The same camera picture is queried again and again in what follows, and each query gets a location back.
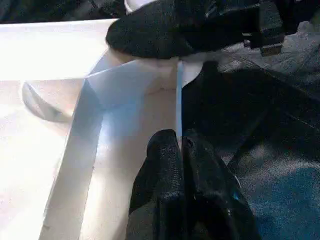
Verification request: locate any white plastic table leg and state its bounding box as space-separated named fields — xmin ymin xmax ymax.
xmin=124 ymin=0 xmax=156 ymax=13

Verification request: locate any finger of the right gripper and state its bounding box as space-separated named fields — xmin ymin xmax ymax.
xmin=105 ymin=0 xmax=246 ymax=60

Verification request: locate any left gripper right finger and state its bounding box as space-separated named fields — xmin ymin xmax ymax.
xmin=181 ymin=135 xmax=264 ymax=240

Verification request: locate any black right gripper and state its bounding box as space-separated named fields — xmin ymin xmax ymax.
xmin=206 ymin=0 xmax=285 ymax=56

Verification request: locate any white plastic table top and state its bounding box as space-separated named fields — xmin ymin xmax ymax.
xmin=0 ymin=18 xmax=202 ymax=240

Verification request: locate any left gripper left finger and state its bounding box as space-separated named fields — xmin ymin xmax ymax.
xmin=124 ymin=128 xmax=185 ymax=240

